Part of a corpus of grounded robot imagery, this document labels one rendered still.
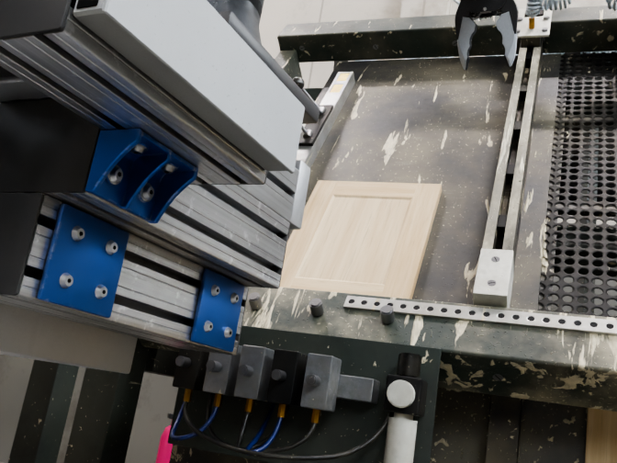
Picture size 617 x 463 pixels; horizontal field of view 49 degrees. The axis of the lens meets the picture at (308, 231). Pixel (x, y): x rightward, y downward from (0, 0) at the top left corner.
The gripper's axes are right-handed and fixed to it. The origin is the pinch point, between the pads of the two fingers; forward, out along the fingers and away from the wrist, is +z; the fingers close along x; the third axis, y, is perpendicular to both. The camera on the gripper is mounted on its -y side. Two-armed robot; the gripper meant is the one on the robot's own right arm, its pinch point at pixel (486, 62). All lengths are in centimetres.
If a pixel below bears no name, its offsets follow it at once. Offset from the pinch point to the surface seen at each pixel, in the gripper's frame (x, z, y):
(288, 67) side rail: 80, -8, 77
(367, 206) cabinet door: 32.2, 29.7, 21.4
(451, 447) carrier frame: 8, 76, 0
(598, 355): -20, 49, -11
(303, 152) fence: 55, 17, 35
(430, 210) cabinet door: 17.2, 30.6, 21.6
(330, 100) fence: 57, 4, 58
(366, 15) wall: 145, -55, 322
